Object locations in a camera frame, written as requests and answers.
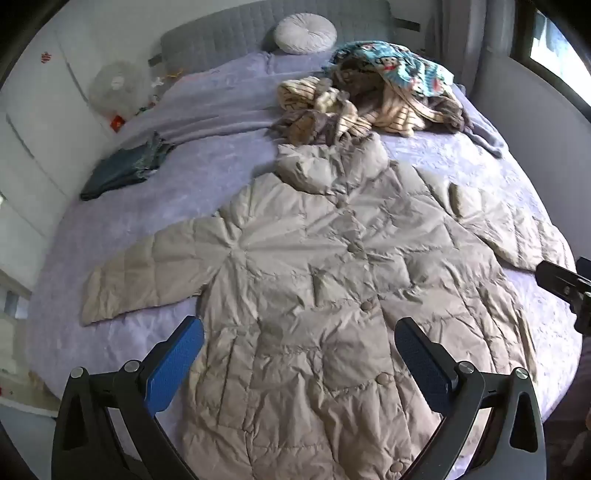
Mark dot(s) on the white electric fan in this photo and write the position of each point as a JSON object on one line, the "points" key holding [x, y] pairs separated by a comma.
{"points": [[117, 85]]}

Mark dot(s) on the light curtain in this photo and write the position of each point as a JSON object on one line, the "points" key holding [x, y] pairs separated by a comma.
{"points": [[466, 37]]}

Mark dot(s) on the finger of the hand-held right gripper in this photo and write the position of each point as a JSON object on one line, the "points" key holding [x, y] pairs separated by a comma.
{"points": [[585, 266], [556, 277]]}

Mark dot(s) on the small red box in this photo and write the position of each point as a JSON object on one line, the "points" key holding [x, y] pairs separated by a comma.
{"points": [[117, 122]]}

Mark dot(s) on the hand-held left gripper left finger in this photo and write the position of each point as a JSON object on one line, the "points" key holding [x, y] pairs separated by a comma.
{"points": [[173, 364]]}

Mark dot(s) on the folded blue jeans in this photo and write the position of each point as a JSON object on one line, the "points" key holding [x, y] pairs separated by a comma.
{"points": [[120, 170]]}

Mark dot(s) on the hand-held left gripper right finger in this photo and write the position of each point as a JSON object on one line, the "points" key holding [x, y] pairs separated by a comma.
{"points": [[422, 364]]}

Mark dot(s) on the white wardrobe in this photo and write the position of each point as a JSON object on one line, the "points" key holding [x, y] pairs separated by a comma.
{"points": [[41, 115]]}

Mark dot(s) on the cream striped fleece robe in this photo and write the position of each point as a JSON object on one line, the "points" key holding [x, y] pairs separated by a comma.
{"points": [[392, 115]]}

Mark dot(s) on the blue cartoon print blanket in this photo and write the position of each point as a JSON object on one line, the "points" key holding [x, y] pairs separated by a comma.
{"points": [[406, 69]]}

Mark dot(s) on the red wardrobe sticker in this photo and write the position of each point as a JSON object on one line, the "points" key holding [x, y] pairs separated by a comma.
{"points": [[45, 56]]}

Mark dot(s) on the beige puffer coat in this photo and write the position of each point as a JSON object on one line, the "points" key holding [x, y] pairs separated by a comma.
{"points": [[300, 277]]}

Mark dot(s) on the grey fleece blanket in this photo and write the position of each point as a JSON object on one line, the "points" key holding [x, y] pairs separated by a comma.
{"points": [[194, 120]]}

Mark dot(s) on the window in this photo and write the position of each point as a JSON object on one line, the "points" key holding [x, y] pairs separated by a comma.
{"points": [[554, 41]]}

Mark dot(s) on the round white cushion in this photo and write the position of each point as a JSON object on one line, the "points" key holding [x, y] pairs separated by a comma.
{"points": [[304, 33]]}

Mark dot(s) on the grey quilted headboard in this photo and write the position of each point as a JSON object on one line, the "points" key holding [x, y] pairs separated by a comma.
{"points": [[221, 32]]}

